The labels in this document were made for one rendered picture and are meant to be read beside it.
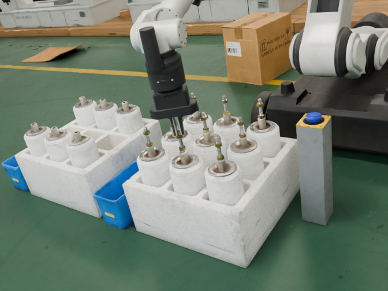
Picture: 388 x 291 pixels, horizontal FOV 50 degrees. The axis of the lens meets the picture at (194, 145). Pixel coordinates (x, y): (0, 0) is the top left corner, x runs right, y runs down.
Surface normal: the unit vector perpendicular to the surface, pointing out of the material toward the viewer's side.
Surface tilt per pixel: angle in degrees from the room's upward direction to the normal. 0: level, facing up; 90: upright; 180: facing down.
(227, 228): 90
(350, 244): 0
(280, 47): 90
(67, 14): 90
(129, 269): 0
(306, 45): 55
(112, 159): 90
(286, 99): 45
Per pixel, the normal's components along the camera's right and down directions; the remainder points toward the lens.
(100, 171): 0.81, 0.15
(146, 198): -0.55, 0.48
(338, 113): -0.51, -0.25
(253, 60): -0.73, 0.44
